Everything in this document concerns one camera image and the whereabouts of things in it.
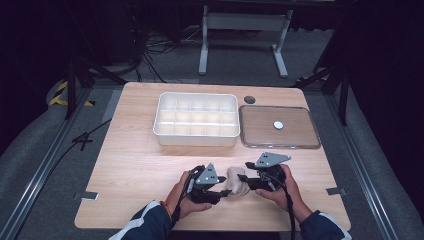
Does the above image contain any white compartment storage box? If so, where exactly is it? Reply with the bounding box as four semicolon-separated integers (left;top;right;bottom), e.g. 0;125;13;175
152;91;241;148

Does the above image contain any aluminium floor rail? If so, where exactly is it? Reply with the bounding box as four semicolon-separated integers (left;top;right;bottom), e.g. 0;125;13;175
323;94;401;240
0;87;95;240

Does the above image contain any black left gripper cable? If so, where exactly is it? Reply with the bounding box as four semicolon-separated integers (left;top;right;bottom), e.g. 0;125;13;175
170;164;205;231

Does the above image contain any tangle of floor cables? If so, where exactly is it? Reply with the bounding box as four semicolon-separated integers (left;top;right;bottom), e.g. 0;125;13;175
131;23;204;84

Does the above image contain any clear plastic box lid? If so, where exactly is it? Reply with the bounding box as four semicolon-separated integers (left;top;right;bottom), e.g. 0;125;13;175
238;104;322;150

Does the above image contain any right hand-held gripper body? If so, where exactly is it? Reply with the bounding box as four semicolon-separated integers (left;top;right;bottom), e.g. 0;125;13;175
253;151;293;193

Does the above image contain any red bracelet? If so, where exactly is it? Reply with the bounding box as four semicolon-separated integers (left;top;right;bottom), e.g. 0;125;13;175
159;199;173;221

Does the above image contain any yellow black hazard tape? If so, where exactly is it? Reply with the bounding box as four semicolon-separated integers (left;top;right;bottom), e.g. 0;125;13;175
48;80;96;108

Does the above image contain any beige sock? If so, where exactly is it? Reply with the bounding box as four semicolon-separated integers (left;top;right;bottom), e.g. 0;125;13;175
225;166;252;198

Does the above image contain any black floor cable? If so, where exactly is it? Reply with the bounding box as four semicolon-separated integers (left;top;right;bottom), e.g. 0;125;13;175
46;117;113;171

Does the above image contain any person's right hand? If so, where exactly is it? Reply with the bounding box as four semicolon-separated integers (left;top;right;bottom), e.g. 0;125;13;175
254;163;315;224

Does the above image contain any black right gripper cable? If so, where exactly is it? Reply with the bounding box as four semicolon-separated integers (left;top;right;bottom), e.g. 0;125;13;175
261;171;298;240

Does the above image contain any white metal desk frame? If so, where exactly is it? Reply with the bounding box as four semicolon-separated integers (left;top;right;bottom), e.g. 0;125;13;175
198;4;295;80

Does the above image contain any black tripod stand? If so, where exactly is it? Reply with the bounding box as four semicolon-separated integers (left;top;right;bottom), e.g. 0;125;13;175
64;54;128;121
292;63;352;127

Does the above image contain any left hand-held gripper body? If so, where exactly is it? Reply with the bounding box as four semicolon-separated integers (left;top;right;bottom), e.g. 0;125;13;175
187;162;228;205

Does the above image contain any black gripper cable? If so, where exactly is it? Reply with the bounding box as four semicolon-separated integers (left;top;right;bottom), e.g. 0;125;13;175
261;171;298;240
170;164;205;231

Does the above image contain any person's left hand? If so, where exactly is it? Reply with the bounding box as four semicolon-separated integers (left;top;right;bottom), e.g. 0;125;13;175
164;170;213;220

